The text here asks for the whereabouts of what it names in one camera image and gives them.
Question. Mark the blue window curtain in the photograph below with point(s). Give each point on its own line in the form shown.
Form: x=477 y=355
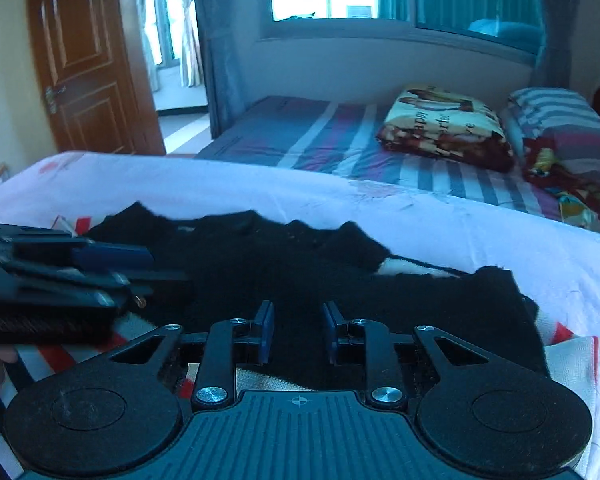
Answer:
x=232 y=58

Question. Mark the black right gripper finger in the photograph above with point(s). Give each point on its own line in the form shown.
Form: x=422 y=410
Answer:
x=368 y=343
x=229 y=343

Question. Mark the striped red black white sweater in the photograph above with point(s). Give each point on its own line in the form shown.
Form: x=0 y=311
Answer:
x=480 y=402

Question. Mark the striped pillow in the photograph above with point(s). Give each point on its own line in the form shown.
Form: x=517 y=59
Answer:
x=534 y=112

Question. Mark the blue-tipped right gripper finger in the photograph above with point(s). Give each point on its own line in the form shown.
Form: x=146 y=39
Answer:
x=117 y=268

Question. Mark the teal right window curtain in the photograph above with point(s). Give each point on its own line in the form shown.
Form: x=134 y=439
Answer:
x=555 y=20

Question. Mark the white floral bed sheet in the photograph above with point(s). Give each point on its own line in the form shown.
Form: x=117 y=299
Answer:
x=558 y=266

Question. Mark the white sheer balcony curtain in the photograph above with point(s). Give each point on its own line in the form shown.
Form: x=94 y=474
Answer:
x=192 y=73

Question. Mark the brown wooden door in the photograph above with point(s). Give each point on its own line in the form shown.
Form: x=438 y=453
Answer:
x=91 y=69

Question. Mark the window with frame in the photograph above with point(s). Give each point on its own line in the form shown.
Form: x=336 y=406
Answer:
x=322 y=19

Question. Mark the folded printed blanket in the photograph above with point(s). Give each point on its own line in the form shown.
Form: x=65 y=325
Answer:
x=430 y=121

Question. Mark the red patterned quilt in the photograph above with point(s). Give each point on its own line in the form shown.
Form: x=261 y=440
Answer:
x=578 y=197

